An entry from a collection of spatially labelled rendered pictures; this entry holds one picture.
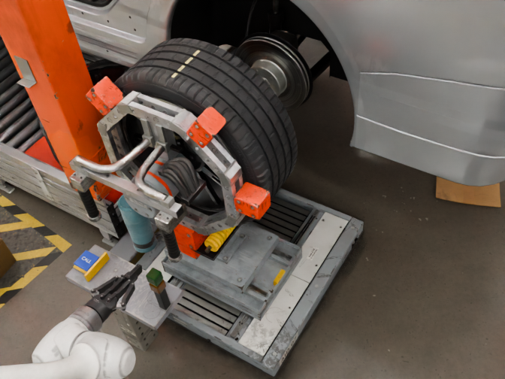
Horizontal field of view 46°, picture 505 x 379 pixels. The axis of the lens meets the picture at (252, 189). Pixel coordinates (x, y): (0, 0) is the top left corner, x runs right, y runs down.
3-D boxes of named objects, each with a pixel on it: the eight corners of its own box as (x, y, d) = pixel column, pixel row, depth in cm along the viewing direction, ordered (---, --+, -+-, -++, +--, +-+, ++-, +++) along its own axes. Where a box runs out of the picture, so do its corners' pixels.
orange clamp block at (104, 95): (126, 96, 190) (107, 74, 188) (110, 110, 186) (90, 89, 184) (119, 103, 196) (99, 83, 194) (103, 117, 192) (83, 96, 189)
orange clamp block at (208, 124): (216, 133, 177) (228, 120, 170) (201, 150, 173) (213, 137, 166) (199, 117, 177) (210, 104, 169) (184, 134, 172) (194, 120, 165)
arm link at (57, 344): (71, 339, 174) (104, 349, 168) (32, 377, 162) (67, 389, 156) (58, 311, 169) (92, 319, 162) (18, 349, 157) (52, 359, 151)
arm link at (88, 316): (64, 311, 168) (78, 298, 172) (68, 333, 173) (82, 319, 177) (89, 324, 165) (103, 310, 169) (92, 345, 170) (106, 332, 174)
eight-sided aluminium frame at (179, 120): (252, 241, 209) (237, 128, 168) (242, 254, 205) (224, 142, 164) (134, 187, 230) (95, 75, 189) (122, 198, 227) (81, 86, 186)
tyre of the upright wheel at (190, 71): (174, 162, 252) (310, 204, 219) (140, 199, 239) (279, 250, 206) (121, 24, 206) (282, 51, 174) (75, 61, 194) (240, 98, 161)
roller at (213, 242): (255, 204, 232) (255, 195, 228) (213, 259, 216) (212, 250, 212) (243, 199, 234) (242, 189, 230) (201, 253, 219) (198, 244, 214)
